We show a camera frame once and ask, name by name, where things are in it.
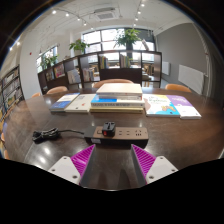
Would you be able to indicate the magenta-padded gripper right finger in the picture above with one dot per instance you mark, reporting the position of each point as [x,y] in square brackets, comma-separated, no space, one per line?
[160,166]

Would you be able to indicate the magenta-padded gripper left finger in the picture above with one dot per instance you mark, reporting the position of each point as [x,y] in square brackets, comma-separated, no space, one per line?
[63,166]

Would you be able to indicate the black charger with red button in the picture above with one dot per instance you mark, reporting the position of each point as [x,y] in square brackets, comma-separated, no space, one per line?
[108,128]

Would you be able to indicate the dark power strip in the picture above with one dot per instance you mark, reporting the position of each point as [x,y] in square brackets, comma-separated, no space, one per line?
[133,135]

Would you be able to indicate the colourful illustrated book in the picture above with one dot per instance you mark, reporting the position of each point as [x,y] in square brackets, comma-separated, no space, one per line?
[160,105]

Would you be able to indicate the dark blue book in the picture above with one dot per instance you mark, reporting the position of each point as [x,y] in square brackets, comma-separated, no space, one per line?
[63,101]

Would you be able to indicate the white flat book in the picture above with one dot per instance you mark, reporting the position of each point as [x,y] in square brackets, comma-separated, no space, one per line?
[80,103]

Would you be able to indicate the purple and white book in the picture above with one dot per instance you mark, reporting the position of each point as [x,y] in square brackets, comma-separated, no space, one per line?
[183,105]

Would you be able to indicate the yellow-edged book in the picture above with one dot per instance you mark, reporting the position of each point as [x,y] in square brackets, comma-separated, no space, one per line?
[116,109]

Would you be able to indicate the blue-covered thick book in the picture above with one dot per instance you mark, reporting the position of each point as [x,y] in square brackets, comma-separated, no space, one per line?
[100,99]

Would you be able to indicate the thick beige book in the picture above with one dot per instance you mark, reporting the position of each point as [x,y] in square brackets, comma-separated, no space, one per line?
[118,89]

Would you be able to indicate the large white radiator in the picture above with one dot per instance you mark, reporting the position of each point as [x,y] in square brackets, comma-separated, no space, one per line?
[190,78]

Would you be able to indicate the orange chairs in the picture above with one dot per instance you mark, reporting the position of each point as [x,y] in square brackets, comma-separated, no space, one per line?
[111,81]

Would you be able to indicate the small white radiator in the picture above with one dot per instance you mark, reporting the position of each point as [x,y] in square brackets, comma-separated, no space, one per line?
[165,68]

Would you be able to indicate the dark wooden shelf unit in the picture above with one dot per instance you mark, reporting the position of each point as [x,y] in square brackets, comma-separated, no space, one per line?
[120,75]

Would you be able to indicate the small potted plant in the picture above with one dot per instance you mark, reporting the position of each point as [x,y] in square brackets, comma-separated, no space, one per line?
[50,60]

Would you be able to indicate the narrow side window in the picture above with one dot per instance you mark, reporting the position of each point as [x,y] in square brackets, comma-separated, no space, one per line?
[50,52]

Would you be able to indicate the medium potted plant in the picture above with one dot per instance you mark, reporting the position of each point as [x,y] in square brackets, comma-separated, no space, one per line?
[78,45]

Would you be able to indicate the large multi-pane window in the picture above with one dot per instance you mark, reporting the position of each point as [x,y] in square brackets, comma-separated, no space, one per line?
[93,36]

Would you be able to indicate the large potted plant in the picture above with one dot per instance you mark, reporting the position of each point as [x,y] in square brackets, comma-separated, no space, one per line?
[128,36]

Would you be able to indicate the ceiling spot lights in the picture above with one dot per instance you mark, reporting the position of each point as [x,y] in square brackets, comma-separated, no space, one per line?
[54,12]

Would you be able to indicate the ceiling air conditioner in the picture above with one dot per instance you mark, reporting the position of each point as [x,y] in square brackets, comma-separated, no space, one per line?
[105,15]

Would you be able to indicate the wall bookshelf unit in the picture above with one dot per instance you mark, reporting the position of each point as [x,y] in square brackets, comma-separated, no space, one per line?
[10,86]

